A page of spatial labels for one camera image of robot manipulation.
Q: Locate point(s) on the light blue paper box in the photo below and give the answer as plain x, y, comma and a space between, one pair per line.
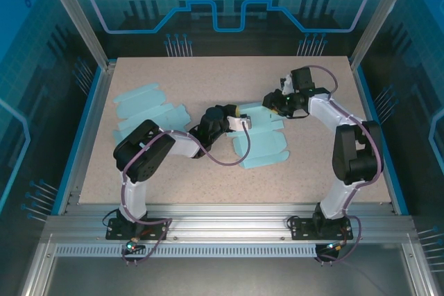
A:
263, 143
138, 102

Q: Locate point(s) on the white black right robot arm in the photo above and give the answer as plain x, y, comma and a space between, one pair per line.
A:
338, 195

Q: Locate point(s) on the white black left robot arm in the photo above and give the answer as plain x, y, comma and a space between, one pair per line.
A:
133, 195

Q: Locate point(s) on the blue table side trim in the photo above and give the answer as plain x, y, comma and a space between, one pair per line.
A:
79, 136
363, 88

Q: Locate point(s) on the small LED connector board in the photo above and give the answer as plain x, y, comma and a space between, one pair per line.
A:
333, 246
130, 246

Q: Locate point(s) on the grey metal lower panel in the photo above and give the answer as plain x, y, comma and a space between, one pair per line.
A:
225, 278

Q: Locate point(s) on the aluminium frame rail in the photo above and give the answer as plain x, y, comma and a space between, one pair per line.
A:
225, 219

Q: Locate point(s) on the aluminium frame post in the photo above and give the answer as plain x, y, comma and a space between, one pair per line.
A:
379, 15
78, 15

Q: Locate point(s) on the aluminium table side rail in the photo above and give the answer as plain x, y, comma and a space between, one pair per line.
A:
91, 129

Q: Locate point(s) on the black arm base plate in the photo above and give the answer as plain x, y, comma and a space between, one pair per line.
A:
300, 232
116, 232

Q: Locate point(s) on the aluminium frame leg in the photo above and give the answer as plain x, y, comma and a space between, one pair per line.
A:
36, 282
423, 280

